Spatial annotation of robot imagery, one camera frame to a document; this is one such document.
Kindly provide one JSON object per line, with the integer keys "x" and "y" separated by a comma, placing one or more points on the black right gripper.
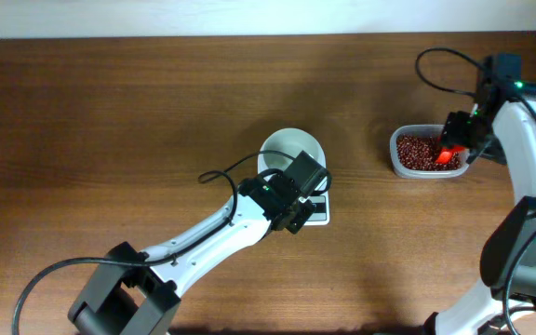
{"x": 452, "y": 129}

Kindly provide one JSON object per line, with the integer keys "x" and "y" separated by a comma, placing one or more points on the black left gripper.
{"x": 295, "y": 224}

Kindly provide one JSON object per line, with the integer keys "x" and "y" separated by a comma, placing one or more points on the red plastic measuring scoop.
{"x": 446, "y": 154}

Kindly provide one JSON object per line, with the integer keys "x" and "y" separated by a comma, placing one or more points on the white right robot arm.
{"x": 501, "y": 128}

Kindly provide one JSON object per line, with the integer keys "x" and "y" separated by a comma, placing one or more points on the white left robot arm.
{"x": 275, "y": 200}

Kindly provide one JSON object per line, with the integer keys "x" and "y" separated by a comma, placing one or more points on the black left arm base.
{"x": 122, "y": 300}

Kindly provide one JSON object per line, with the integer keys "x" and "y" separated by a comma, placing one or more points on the white kitchen scale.
{"x": 319, "y": 205}

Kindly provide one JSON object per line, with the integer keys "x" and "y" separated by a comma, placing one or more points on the white bowl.
{"x": 289, "y": 141}

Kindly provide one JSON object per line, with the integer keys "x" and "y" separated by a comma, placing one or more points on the clear plastic bean container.
{"x": 423, "y": 131}

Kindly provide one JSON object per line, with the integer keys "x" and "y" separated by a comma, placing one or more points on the red beans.
{"x": 420, "y": 153}

